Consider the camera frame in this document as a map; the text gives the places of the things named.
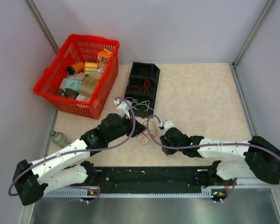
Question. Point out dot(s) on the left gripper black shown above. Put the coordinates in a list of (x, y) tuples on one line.
[(138, 129)]

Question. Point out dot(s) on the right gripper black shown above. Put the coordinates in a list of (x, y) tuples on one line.
[(169, 151)]

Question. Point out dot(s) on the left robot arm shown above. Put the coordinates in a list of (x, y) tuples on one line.
[(34, 179)]

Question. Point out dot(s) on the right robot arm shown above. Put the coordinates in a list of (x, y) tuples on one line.
[(245, 159)]

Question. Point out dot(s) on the black three-compartment tray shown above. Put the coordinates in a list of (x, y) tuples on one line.
[(141, 88)]

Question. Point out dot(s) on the white cup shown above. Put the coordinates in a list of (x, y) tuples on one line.
[(82, 98)]

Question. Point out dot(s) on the brown cardboard box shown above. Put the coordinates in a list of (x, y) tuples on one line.
[(89, 84)]

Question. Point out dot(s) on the pink packet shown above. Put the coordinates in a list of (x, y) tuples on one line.
[(78, 76)]

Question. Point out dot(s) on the yellow green sponge pack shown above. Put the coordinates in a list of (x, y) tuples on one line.
[(90, 67)]

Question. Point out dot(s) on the orange snack box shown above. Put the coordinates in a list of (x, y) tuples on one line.
[(103, 58)]

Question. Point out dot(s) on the dark brown round item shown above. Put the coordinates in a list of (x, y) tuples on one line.
[(67, 93)]

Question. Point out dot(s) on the teal packet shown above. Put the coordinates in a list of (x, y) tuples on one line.
[(70, 84)]

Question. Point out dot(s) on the orange bottle black cap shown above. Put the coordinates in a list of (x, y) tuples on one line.
[(75, 68)]

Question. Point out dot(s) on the red plastic basket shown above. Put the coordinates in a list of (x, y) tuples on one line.
[(79, 48)]

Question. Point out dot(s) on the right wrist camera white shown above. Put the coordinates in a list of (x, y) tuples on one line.
[(165, 125)]

